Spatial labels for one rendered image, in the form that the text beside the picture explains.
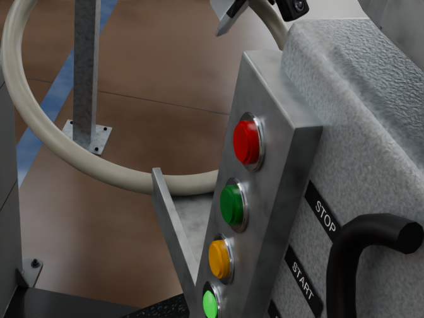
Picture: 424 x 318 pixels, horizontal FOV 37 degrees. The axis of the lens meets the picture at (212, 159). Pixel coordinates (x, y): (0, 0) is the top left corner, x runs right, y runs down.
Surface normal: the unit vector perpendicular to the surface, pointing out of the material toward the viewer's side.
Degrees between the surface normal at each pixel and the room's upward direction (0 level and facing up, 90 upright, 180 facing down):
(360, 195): 90
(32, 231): 0
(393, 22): 90
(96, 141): 0
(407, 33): 90
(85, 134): 90
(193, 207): 1
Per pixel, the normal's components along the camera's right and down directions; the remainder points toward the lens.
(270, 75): 0.15, -0.77
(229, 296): -0.94, 0.08
